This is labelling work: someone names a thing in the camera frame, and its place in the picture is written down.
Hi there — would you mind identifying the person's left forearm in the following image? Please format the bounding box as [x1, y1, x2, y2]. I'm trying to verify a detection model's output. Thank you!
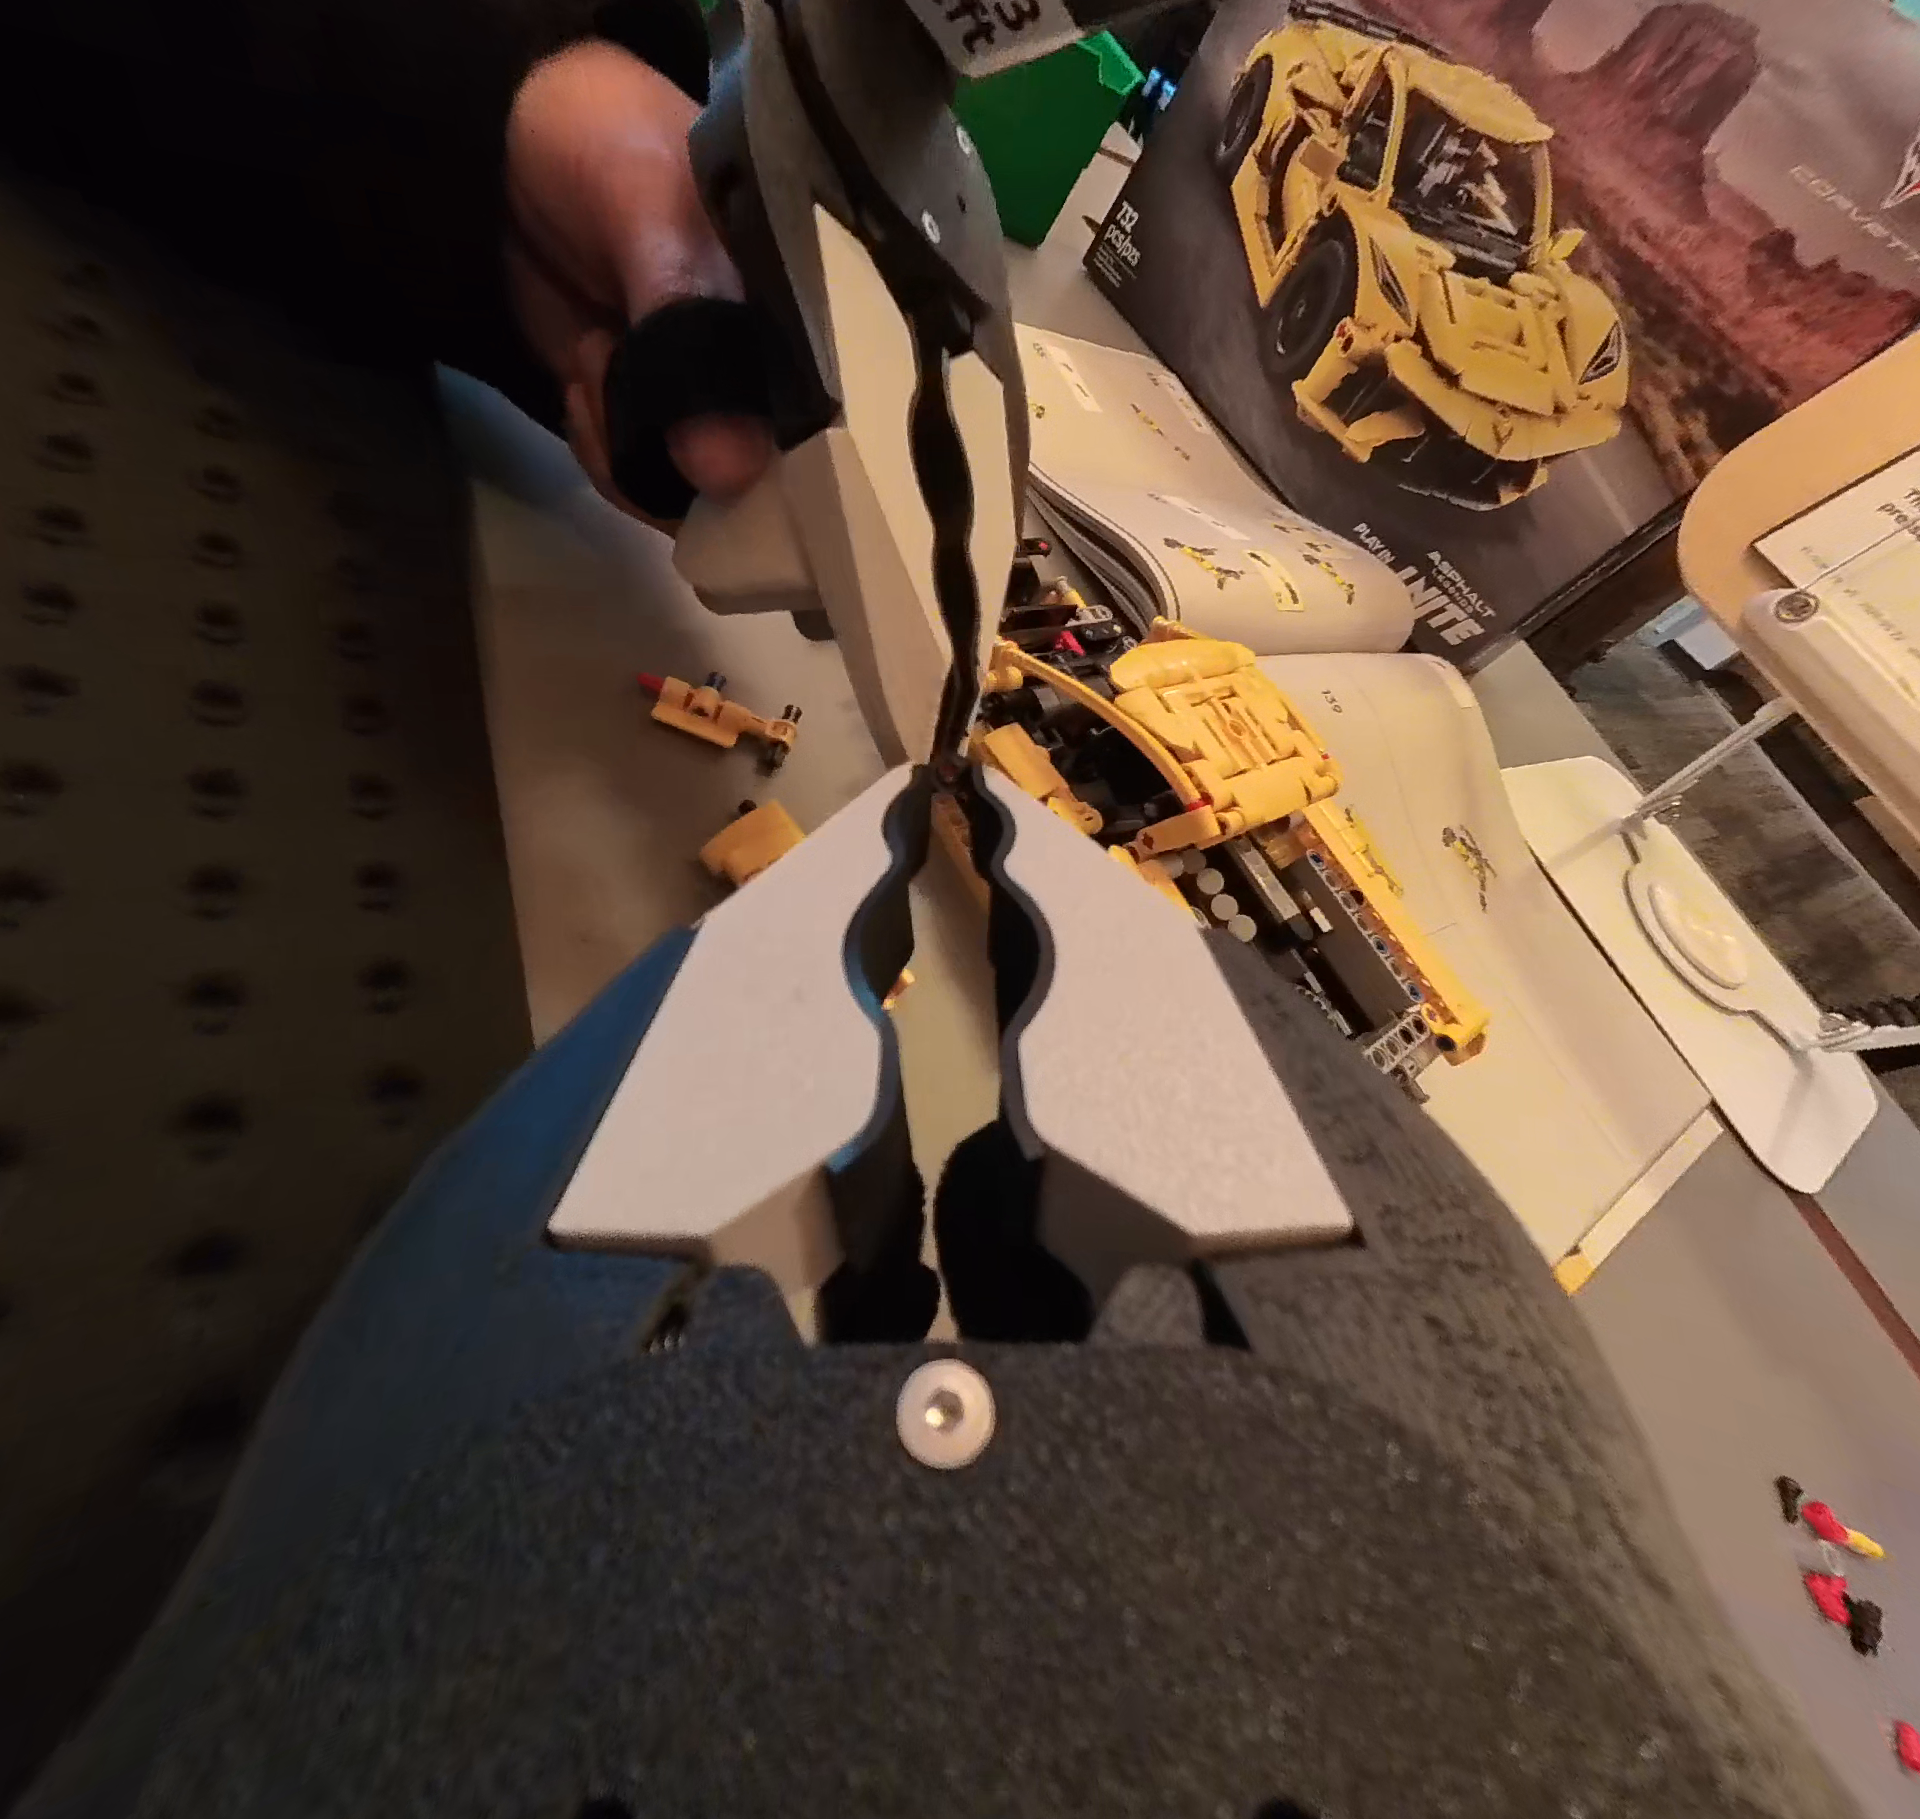
[0, 0, 715, 417]

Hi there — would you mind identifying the small yellow brick subassembly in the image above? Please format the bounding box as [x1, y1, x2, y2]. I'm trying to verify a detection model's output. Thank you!
[698, 799, 921, 1010]

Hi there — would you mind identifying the grey desk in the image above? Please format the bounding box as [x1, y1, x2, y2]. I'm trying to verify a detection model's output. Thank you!
[436, 199, 1920, 1819]

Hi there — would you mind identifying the yellow brick link arm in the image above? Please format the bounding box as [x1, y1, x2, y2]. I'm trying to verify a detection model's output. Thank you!
[637, 668, 807, 774]

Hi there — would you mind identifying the person's left hand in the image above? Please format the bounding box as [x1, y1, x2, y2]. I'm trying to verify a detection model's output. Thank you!
[501, 42, 782, 519]

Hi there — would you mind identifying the building instruction booklet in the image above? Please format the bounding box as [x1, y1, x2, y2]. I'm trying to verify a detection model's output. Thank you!
[1013, 323, 1727, 1295]

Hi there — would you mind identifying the white document stand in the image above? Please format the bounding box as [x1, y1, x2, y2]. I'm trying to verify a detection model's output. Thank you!
[1502, 332, 1920, 1195]

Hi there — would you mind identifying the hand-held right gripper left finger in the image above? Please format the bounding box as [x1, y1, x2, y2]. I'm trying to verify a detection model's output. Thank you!
[548, 767, 933, 1342]

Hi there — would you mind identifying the small red black brick cluster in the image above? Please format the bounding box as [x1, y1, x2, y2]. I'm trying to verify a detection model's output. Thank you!
[1773, 1473, 1920, 1769]

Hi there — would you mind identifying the printed instruction sheet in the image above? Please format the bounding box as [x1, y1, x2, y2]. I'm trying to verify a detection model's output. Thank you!
[1747, 446, 1920, 605]

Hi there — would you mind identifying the yellow brick car model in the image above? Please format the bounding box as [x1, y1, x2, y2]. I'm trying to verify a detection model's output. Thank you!
[961, 528, 1495, 1099]

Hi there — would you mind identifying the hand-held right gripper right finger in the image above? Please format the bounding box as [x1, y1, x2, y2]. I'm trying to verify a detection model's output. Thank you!
[966, 769, 1359, 1323]

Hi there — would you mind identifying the dark car set box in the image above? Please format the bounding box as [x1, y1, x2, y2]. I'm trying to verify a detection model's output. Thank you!
[1079, 0, 1920, 672]

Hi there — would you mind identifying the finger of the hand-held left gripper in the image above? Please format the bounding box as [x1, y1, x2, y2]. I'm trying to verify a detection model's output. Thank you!
[941, 342, 1037, 701]
[809, 202, 969, 771]

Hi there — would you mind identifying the green plastic bin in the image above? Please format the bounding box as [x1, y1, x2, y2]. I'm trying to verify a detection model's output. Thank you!
[608, 0, 1150, 250]

